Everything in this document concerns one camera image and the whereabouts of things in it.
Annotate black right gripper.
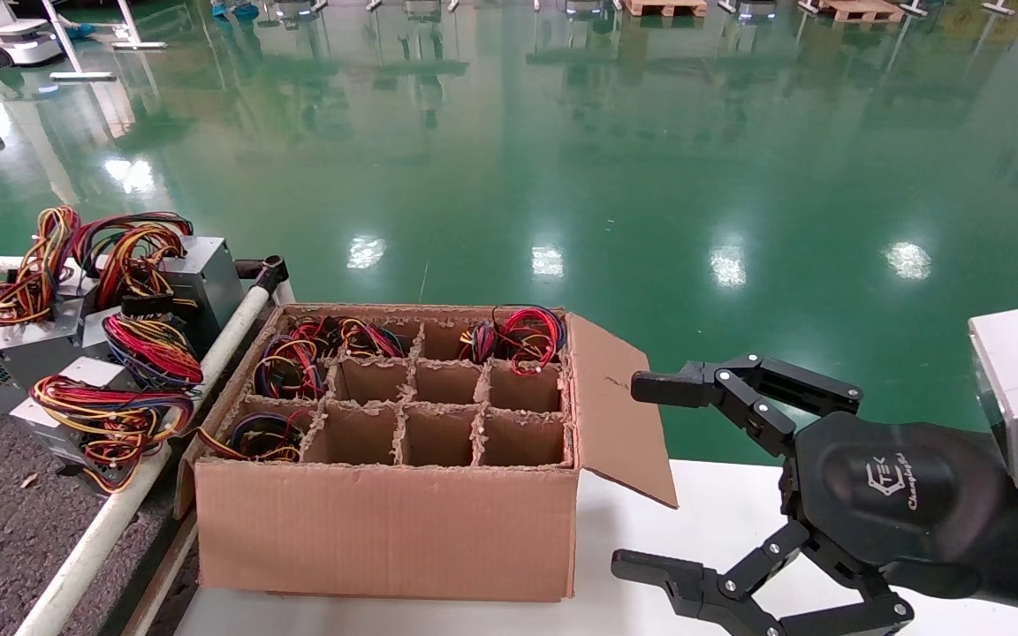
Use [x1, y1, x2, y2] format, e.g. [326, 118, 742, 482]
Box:
[610, 352, 1010, 636]

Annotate grey power supply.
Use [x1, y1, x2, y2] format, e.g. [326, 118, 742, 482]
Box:
[72, 210, 247, 360]
[9, 356, 201, 496]
[80, 296, 207, 395]
[0, 205, 91, 417]

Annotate cardboard box with dividers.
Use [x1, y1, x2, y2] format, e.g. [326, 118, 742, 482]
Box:
[173, 303, 680, 604]

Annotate wooden pallet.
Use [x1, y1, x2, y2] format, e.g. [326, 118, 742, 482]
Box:
[817, 0, 906, 25]
[621, 0, 710, 19]

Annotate grey power supply, fan grille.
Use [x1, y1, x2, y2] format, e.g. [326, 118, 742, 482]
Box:
[0, 205, 91, 417]

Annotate white mobile robot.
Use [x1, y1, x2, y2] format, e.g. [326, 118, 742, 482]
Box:
[0, 0, 66, 70]

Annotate power supply, red black wires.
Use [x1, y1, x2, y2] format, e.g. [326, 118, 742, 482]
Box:
[458, 305, 569, 377]

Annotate power supply with colourful wires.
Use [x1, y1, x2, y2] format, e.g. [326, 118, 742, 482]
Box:
[199, 410, 308, 466]
[337, 318, 414, 360]
[250, 336, 331, 401]
[283, 316, 342, 356]

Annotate grey power supply, wire bundle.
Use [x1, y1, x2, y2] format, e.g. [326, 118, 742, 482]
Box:
[72, 210, 247, 360]

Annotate grey power supply, red wires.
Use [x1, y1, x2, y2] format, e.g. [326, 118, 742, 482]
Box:
[80, 296, 207, 395]

